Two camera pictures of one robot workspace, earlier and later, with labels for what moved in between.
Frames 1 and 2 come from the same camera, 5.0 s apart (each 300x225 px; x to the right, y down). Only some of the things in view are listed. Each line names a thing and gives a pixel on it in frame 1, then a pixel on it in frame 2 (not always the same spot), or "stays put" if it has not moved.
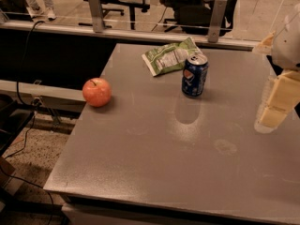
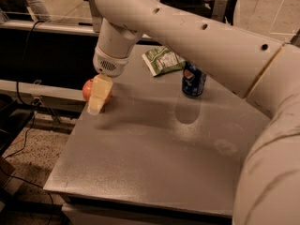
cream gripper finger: (281, 96) -> (101, 86)
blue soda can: (194, 75) stays put
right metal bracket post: (217, 15) stays put
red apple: (97, 92) stays put
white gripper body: (288, 49) -> (109, 64)
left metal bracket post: (95, 3) stays put
